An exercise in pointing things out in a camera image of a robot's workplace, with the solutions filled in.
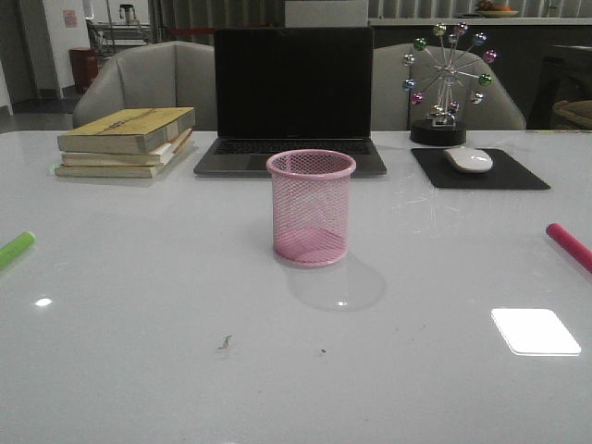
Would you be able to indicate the middle cream book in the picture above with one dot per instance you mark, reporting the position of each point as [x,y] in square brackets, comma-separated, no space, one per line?
[157,157]

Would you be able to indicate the cream book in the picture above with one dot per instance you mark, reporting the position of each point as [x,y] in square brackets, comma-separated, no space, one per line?
[123,172]
[157,157]

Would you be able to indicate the grey armchair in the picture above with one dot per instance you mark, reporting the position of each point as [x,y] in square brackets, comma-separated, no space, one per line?
[155,75]
[390,108]

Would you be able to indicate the right grey armchair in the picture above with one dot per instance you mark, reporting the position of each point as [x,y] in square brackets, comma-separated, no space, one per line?
[390,108]

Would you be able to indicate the pink mesh pen holder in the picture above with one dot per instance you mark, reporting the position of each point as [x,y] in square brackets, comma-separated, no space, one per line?
[310,201]

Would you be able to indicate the bottom cream book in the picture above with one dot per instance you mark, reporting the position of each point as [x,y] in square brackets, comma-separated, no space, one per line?
[123,172]

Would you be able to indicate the red trash bin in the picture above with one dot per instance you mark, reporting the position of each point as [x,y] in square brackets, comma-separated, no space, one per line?
[84,67]

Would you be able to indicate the top yellow book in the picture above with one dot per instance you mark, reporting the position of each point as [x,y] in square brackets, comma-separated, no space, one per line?
[129,131]

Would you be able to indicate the white computer mouse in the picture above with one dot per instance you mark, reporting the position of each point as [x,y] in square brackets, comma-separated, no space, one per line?
[468,160]

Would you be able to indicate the green highlighter pen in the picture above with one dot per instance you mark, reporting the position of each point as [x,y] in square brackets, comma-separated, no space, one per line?
[15,248]

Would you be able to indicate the black mouse pad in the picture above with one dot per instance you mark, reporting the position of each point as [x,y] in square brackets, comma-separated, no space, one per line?
[505,173]

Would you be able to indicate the fruit bowl on counter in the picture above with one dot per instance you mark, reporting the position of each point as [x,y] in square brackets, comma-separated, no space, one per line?
[493,10]

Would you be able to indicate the pink highlighter pen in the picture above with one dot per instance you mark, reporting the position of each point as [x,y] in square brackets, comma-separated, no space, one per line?
[574,247]

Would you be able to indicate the dark grey open laptop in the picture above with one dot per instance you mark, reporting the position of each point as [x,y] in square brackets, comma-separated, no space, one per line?
[282,89]

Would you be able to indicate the ferris wheel desk ornament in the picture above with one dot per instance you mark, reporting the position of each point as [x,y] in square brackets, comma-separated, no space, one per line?
[448,71]

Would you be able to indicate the left grey armchair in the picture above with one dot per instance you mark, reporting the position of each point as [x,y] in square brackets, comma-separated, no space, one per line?
[155,75]

